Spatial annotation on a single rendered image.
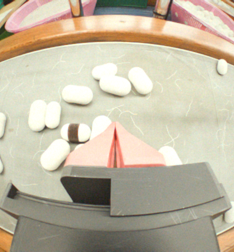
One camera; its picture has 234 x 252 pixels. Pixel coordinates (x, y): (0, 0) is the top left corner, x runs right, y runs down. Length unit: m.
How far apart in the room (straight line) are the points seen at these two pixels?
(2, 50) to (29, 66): 0.09
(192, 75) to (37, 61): 0.25
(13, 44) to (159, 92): 0.27
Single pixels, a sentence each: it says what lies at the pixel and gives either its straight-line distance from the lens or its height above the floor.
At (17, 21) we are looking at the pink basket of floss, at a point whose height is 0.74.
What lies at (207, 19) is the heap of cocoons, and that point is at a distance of 0.46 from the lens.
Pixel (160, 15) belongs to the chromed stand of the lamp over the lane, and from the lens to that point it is 0.26.
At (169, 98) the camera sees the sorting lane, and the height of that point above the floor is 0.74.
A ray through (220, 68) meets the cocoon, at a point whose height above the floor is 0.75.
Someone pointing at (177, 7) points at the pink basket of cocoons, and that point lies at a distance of 0.38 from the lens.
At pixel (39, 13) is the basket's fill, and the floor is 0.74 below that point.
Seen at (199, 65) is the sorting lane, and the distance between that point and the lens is 0.24.
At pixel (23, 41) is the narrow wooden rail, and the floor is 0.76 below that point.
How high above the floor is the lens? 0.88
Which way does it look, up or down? 76 degrees down
